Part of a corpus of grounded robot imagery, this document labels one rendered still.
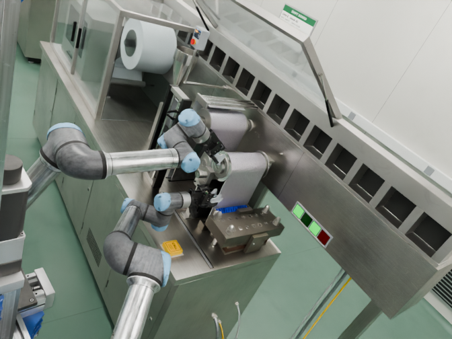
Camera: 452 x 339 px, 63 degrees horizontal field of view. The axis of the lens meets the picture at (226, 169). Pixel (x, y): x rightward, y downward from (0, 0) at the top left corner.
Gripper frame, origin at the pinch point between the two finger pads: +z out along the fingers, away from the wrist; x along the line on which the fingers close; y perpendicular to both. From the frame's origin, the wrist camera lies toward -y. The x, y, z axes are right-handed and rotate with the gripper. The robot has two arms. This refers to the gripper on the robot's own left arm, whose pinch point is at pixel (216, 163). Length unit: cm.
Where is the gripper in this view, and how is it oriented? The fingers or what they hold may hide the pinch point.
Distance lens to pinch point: 173.0
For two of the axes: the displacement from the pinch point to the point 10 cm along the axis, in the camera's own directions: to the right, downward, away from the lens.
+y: 7.7, -6.3, 0.3
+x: -5.2, -6.0, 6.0
